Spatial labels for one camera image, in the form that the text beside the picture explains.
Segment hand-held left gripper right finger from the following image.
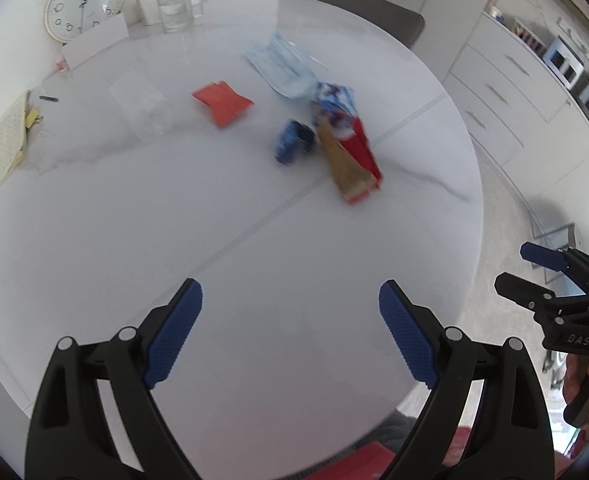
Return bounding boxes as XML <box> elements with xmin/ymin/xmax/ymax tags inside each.
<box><xmin>379</xmin><ymin>280</ymin><xmax>555</xmax><ymax>480</ymax></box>

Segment red bin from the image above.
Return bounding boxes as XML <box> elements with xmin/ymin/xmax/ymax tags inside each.
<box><xmin>305</xmin><ymin>427</ymin><xmax>475</xmax><ymax>480</ymax></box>

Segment blue printed small box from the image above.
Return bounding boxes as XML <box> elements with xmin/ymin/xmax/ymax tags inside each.
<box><xmin>311</xmin><ymin>81</ymin><xmax>359</xmax><ymax>128</ymax></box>

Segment clear glass mug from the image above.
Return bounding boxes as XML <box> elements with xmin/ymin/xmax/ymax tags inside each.
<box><xmin>155</xmin><ymin>0</ymin><xmax>205</xmax><ymax>35</ymax></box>

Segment red torn carton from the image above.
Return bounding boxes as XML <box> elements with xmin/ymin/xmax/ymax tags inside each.
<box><xmin>315</xmin><ymin>116</ymin><xmax>383</xmax><ymax>205</ymax></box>

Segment white card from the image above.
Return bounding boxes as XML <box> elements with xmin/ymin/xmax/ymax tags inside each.
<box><xmin>62</xmin><ymin>12</ymin><xmax>130</xmax><ymax>70</ymax></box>

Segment red paper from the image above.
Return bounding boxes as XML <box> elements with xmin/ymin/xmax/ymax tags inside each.
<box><xmin>192</xmin><ymin>80</ymin><xmax>254</xmax><ymax>128</ymax></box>

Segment blue face mask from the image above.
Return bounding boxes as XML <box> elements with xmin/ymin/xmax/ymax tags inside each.
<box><xmin>244</xmin><ymin>31</ymin><xmax>328</xmax><ymax>100</ymax></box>

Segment grey chair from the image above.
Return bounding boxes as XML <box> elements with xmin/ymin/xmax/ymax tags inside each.
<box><xmin>302</xmin><ymin>0</ymin><xmax>425</xmax><ymax>51</ymax></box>

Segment round white wall clock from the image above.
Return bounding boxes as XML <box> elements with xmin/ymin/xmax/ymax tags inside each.
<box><xmin>44</xmin><ymin>0</ymin><xmax>126</xmax><ymax>45</ymax></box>

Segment silver microwave oven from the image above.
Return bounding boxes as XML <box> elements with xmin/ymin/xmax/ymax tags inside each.
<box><xmin>545</xmin><ymin>35</ymin><xmax>586</xmax><ymax>88</ymax></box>

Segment person's right hand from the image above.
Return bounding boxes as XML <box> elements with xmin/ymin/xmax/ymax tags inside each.
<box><xmin>563</xmin><ymin>355</ymin><xmax>589</xmax><ymax>431</ymax></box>

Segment white tall cabinet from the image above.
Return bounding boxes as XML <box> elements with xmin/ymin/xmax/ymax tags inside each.
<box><xmin>415</xmin><ymin>0</ymin><xmax>513</xmax><ymax>81</ymax></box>

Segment white drawer cabinet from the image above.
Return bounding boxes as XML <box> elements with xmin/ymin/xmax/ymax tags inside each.
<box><xmin>442</xmin><ymin>7</ymin><xmax>589</xmax><ymax>166</ymax></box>

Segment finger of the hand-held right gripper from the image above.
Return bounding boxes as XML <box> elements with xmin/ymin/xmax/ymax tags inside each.
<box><xmin>519</xmin><ymin>241</ymin><xmax>589</xmax><ymax>297</ymax></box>
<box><xmin>495</xmin><ymin>272</ymin><xmax>589</xmax><ymax>322</ymax></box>

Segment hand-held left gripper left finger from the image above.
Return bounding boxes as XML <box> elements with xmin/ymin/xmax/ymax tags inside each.
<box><xmin>24</xmin><ymin>278</ymin><xmax>204</xmax><ymax>480</ymax></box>

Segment person's grey trousers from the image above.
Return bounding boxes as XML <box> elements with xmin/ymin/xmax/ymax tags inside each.
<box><xmin>375</xmin><ymin>407</ymin><xmax>415</xmax><ymax>441</ymax></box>

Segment clear plastic wrapper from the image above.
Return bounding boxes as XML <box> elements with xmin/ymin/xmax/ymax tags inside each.
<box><xmin>108</xmin><ymin>72</ymin><xmax>174</xmax><ymax>142</ymax></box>

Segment blue wrapper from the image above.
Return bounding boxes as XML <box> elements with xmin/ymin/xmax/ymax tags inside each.
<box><xmin>273</xmin><ymin>119</ymin><xmax>316</xmax><ymax>166</ymax></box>

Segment metal floor frame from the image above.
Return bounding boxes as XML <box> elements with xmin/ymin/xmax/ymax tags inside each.
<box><xmin>529</xmin><ymin>224</ymin><xmax>578</xmax><ymax>286</ymax></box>

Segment row of small jars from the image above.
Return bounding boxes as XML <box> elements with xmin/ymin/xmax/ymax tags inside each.
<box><xmin>512</xmin><ymin>17</ymin><xmax>548</xmax><ymax>56</ymax></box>

